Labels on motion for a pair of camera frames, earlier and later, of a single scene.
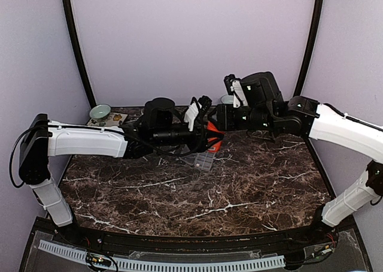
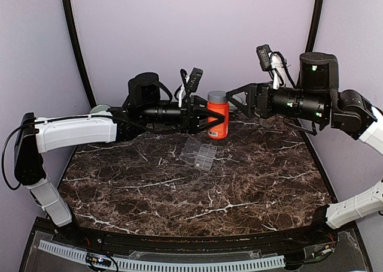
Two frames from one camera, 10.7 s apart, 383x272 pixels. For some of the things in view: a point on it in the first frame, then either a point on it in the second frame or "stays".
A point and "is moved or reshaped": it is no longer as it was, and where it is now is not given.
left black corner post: [74, 38] stays
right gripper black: [225, 122] → [253, 90]
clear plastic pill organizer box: [203, 159] stays
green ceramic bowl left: [100, 113] stays
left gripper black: [197, 145] → [191, 121]
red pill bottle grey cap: [217, 147] is moved or reshaped
